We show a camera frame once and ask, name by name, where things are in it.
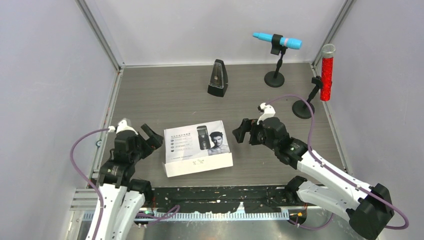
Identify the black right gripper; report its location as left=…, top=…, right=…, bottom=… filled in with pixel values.
left=232, top=118, right=278, bottom=152

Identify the white box with black tray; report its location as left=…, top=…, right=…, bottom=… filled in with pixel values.
left=163, top=120, right=234, bottom=178

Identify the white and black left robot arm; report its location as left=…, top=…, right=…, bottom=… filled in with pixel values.
left=86, top=118, right=164, bottom=240

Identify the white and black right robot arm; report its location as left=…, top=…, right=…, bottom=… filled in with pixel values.
left=232, top=117, right=394, bottom=240

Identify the black metronome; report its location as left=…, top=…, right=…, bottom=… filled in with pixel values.
left=207, top=59, right=229, bottom=98

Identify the black stand of blue microphone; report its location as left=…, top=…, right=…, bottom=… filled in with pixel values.
left=263, top=34, right=288, bottom=89

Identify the black stand of red microphone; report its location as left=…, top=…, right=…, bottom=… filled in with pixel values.
left=291, top=75, right=324, bottom=120

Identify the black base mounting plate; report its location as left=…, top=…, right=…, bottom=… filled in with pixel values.
left=143, top=185, right=306, bottom=214

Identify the red glitter microphone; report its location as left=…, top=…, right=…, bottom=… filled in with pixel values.
left=320, top=43, right=336, bottom=102

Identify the blue microphone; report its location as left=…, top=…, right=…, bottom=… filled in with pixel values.
left=252, top=32, right=303, bottom=50

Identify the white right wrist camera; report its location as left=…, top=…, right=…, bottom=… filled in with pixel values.
left=257, top=102, right=276, bottom=125

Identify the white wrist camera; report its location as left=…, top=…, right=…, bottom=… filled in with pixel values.
left=107, top=118, right=138, bottom=135
left=257, top=102, right=276, bottom=125

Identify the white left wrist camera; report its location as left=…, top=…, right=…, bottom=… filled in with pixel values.
left=107, top=118, right=138, bottom=135

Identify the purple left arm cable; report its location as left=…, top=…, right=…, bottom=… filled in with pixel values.
left=69, top=128, right=181, bottom=240

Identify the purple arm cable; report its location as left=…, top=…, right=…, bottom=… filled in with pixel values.
left=69, top=128, right=181, bottom=240
left=264, top=94, right=410, bottom=231

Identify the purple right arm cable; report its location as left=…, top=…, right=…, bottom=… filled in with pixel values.
left=264, top=94, right=410, bottom=231

